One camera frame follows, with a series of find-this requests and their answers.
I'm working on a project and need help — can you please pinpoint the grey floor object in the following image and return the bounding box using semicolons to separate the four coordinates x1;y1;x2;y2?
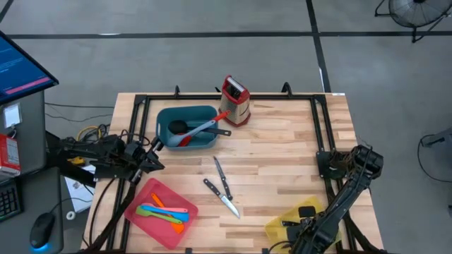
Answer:
422;127;452;148

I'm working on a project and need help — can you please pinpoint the yellow cable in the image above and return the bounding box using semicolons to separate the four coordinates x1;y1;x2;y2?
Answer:
76;125;103;142

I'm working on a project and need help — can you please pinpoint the black computer mouse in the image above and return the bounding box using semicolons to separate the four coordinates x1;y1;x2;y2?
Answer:
29;212;57;253

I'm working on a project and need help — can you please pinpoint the grey desk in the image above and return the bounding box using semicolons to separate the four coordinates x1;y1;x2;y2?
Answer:
0;166;64;254

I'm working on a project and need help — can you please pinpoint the pink spatula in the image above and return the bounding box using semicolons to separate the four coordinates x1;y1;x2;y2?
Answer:
141;202;189;214

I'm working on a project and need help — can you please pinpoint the large black-handled knife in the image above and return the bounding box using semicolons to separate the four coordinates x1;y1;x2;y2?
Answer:
203;178;242;219

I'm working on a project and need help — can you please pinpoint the black floor cable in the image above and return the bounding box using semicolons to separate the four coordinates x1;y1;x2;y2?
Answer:
417;133;452;184

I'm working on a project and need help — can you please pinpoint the black metal table frame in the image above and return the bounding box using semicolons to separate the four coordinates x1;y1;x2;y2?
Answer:
83;83;386;254

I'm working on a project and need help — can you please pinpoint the computer monitor blue screen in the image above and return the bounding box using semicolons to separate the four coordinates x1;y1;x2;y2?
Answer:
0;30;60;106

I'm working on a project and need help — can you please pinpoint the pink plastic tray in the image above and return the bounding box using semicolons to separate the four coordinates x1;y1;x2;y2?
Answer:
123;177;198;250

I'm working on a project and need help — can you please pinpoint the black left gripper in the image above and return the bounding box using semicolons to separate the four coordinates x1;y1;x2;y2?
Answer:
121;136;166;183

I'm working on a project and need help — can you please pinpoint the white label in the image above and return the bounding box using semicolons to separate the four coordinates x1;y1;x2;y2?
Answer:
3;103;23;128

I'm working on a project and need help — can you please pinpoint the white paper sheet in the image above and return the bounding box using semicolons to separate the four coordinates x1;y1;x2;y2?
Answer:
64;165;95;214

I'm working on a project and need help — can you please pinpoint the yellow plastic tray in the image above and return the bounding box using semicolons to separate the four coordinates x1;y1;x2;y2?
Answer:
264;195;343;254

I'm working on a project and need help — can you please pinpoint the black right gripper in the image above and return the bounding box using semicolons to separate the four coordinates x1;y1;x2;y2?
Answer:
285;207;321;253

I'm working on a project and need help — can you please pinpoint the grey computer case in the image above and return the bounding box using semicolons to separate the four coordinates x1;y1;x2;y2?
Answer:
0;90;47;177

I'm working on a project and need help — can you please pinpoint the red spatula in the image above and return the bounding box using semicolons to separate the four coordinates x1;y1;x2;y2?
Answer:
177;110;231;147

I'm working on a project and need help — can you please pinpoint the orange spatula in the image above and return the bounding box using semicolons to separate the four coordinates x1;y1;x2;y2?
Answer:
150;193;186;235

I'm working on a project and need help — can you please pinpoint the grey-blue serving spoon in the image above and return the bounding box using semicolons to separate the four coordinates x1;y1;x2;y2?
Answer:
167;119;217;148

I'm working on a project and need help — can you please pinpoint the red box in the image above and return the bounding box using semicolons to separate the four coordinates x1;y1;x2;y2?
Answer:
0;133;21;176

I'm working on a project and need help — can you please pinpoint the black keyboard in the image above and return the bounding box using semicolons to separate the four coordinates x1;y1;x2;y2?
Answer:
0;179;23;222

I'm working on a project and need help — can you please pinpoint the black floor fan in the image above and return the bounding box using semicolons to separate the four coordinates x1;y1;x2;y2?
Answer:
374;0;452;44

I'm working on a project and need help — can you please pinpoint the black ladle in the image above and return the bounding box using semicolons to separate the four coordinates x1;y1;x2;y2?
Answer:
167;119;232;138

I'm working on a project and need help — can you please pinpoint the steel box grater red trim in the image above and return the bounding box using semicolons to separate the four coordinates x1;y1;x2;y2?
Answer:
218;74;251;128

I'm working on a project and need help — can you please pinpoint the teal plastic bin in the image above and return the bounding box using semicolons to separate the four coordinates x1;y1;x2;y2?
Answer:
155;105;219;152

